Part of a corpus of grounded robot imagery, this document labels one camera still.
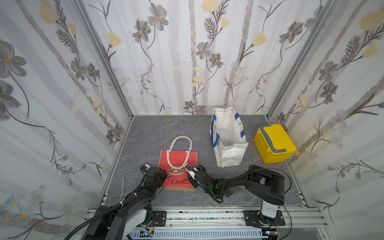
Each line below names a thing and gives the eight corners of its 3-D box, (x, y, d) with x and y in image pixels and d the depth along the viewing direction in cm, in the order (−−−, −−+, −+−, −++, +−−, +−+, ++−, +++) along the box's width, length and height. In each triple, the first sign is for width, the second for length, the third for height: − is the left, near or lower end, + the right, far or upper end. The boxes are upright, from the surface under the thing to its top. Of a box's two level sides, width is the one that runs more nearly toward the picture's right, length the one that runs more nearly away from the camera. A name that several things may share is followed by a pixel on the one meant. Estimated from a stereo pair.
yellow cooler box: (260, 165, 95) (269, 153, 83) (251, 137, 110) (258, 124, 98) (286, 165, 95) (299, 153, 83) (274, 137, 110) (284, 124, 98)
